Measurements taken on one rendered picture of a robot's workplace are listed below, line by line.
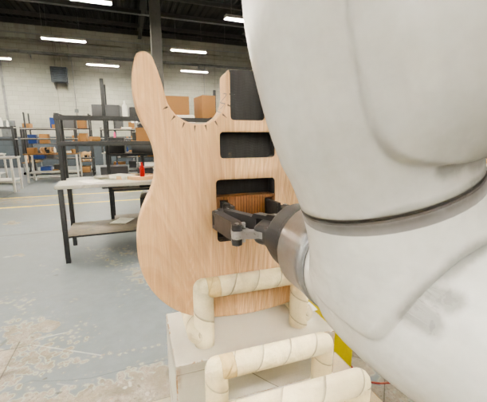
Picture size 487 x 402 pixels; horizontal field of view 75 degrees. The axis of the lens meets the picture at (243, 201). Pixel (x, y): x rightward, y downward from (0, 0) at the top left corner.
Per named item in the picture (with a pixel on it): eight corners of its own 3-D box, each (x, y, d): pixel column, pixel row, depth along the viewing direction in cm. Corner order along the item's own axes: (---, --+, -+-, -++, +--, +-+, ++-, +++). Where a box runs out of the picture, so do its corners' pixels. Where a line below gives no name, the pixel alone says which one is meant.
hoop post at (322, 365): (322, 385, 53) (325, 334, 51) (334, 400, 50) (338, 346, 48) (305, 390, 51) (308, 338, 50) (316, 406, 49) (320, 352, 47)
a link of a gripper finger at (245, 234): (288, 243, 37) (254, 254, 33) (258, 234, 41) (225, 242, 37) (289, 223, 36) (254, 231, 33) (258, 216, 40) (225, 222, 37)
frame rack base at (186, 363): (291, 360, 72) (293, 289, 68) (331, 414, 58) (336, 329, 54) (168, 392, 63) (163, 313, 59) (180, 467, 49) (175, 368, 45)
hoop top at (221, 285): (302, 277, 57) (303, 260, 56) (312, 285, 54) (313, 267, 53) (190, 294, 50) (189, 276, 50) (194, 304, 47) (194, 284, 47)
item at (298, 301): (300, 317, 58) (303, 269, 56) (310, 326, 55) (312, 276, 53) (285, 320, 57) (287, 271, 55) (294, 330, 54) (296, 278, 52)
